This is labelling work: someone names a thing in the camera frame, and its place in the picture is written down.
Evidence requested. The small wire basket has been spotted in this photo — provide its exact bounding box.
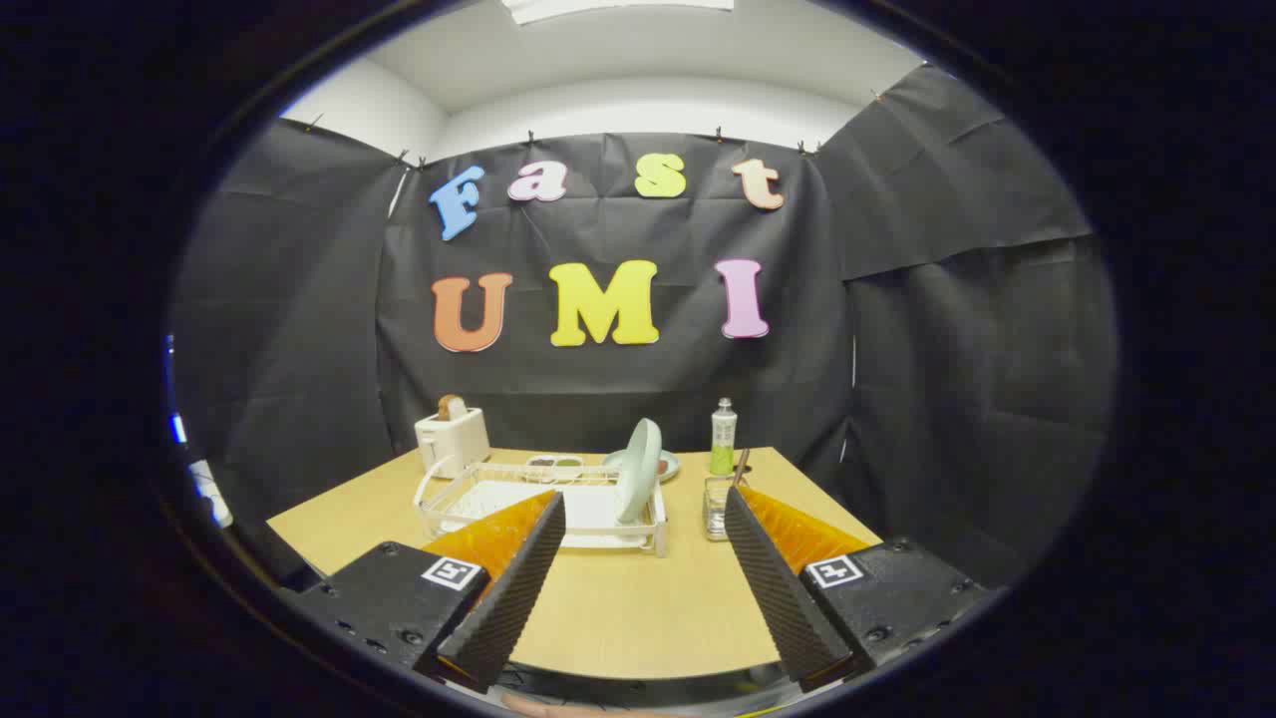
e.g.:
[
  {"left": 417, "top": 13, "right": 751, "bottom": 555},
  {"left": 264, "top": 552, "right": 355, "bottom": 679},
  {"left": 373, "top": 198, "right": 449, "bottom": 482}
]
[{"left": 702, "top": 476, "right": 739, "bottom": 542}]

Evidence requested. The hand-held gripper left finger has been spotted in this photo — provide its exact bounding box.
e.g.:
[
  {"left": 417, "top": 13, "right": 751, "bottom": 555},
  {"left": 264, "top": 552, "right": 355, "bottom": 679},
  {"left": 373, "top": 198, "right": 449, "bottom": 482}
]
[{"left": 284, "top": 489, "right": 567, "bottom": 694}]

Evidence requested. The pale green plate with meat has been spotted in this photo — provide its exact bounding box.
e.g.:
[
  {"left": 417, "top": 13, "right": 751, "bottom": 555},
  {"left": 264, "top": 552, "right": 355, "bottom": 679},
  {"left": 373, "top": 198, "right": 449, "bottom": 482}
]
[{"left": 601, "top": 449, "right": 682, "bottom": 484}]

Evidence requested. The white dish rack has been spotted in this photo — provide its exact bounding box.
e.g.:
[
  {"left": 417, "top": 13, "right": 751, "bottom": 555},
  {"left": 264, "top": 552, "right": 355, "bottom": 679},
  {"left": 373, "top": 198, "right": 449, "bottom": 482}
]
[{"left": 413, "top": 457, "right": 669, "bottom": 557}]

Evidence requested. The green drink bottle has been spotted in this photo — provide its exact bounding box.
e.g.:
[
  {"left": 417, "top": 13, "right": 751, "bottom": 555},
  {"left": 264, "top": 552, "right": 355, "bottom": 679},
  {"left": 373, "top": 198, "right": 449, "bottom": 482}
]
[{"left": 710, "top": 398, "right": 739, "bottom": 477}]

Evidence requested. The white toaster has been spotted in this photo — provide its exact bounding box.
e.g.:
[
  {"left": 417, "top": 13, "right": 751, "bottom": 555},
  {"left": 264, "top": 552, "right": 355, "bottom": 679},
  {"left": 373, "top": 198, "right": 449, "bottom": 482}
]
[{"left": 415, "top": 407, "right": 491, "bottom": 480}]

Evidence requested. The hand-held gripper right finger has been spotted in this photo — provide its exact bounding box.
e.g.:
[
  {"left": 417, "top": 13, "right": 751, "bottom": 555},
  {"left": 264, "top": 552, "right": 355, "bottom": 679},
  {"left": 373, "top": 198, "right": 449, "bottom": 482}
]
[{"left": 723, "top": 485, "right": 1003, "bottom": 694}]

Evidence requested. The ceiling light panel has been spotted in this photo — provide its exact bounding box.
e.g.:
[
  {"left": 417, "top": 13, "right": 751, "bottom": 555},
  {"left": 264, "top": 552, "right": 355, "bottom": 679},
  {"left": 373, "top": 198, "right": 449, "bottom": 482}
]
[{"left": 498, "top": 0, "right": 736, "bottom": 26}]

